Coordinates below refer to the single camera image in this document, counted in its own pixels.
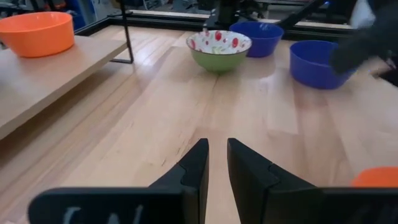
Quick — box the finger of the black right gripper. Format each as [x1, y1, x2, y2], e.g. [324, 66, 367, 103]
[329, 45, 349, 75]
[346, 40, 366, 72]

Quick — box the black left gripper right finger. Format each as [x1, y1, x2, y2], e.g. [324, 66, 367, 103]
[227, 138, 317, 224]

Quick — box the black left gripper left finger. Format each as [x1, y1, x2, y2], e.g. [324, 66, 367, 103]
[149, 138, 210, 224]

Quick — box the blue plastic mini bowl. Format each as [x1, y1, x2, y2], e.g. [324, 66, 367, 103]
[229, 21, 285, 58]
[289, 39, 357, 90]

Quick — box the floral green mini bowl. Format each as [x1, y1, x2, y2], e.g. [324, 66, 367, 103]
[185, 29, 253, 74]

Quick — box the orange plastic mini bowl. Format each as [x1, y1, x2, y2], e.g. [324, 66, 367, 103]
[351, 166, 398, 189]
[0, 11, 75, 58]

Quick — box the black metal rig frame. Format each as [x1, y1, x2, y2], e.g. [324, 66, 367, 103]
[74, 0, 398, 88]

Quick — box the black metal rack frame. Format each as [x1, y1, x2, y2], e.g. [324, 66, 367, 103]
[0, 0, 135, 141]

